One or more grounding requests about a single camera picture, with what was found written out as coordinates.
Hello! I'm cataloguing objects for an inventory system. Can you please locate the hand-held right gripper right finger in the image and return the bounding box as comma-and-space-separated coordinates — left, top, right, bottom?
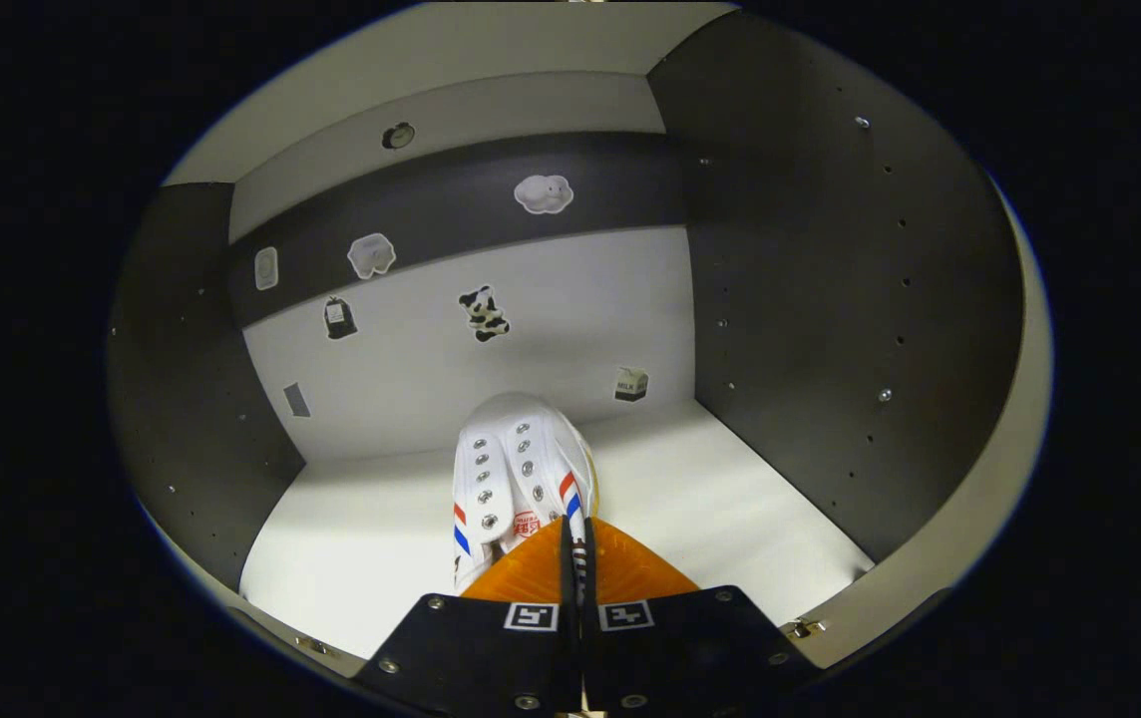
578, 515, 823, 717

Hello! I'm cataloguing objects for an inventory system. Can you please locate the white striped shoe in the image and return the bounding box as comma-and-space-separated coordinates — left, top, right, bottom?
451, 392, 599, 599

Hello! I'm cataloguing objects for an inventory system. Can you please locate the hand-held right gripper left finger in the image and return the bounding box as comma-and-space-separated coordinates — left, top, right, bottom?
351, 515, 583, 717

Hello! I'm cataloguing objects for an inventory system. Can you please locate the white shoe cabinet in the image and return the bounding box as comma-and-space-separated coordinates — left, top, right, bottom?
107, 0, 1055, 699

